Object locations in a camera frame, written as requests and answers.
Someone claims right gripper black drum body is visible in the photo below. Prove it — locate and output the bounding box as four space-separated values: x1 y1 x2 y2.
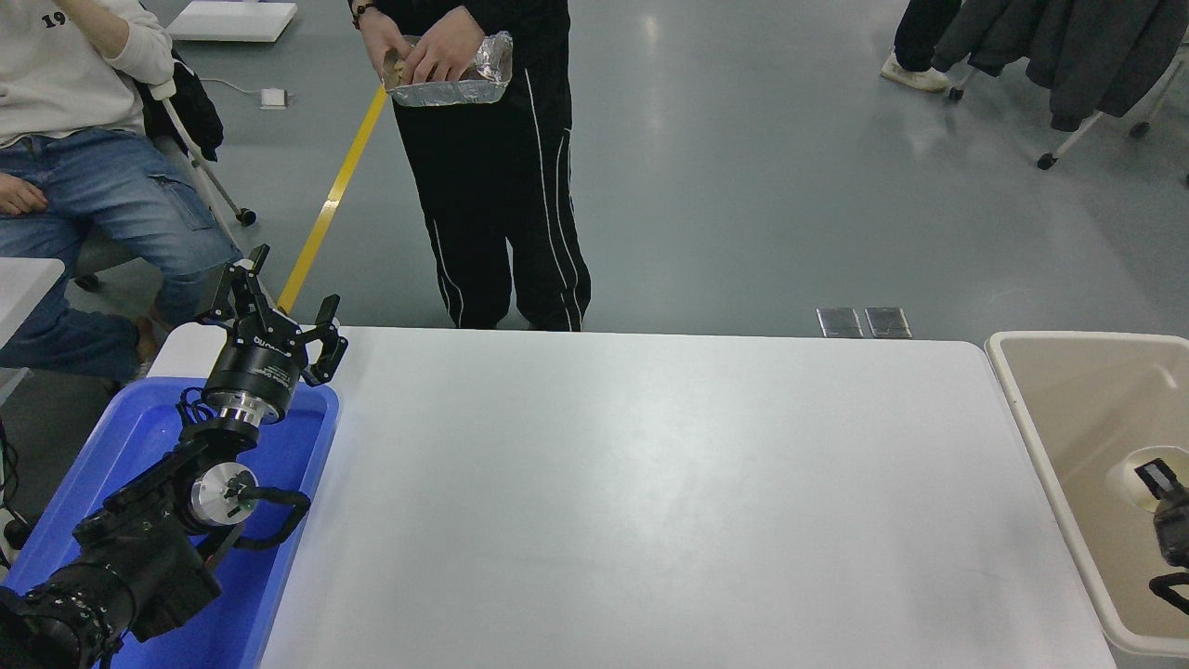
1154 492 1189 571

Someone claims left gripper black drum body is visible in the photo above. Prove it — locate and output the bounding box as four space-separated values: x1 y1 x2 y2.
204 324 308 412

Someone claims white paper cup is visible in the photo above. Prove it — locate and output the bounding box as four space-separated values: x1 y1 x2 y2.
1104 445 1189 516

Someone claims silver foil tray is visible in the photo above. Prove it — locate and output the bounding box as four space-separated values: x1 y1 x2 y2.
382 30 515 108

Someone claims person's right hand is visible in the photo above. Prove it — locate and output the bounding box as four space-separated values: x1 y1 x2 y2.
359 10 412 85
0 175 48 217

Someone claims person's left hand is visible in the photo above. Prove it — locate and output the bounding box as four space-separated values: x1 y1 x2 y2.
404 7 488 84

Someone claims blue plastic tray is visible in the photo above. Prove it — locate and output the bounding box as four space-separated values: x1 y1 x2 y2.
0 375 341 669

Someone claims large pale bin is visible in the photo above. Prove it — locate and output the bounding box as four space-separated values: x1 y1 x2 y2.
985 330 1189 660

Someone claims yellow floor tape strip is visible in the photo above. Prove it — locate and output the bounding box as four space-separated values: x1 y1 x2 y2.
276 85 390 316

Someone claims white-framed wheeled chair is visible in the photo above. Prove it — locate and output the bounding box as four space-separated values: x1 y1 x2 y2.
72 79 258 290

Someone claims person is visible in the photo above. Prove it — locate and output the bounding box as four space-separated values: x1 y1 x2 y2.
880 0 963 94
350 0 593 334
0 0 244 383

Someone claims black jacket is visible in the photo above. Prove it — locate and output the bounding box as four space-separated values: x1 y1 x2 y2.
137 51 225 164

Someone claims white side table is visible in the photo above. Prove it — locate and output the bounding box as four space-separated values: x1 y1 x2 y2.
0 256 67 406

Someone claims flat white board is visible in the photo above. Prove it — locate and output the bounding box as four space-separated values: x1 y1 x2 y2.
165 0 298 45

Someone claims dark grey coat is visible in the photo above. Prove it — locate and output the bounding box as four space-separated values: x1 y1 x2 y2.
932 0 1056 78
1026 0 1189 134

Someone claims white power adapter with cable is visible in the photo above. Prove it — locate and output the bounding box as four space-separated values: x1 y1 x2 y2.
199 76 291 111

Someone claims black cable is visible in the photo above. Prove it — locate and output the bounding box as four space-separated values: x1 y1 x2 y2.
0 418 39 570

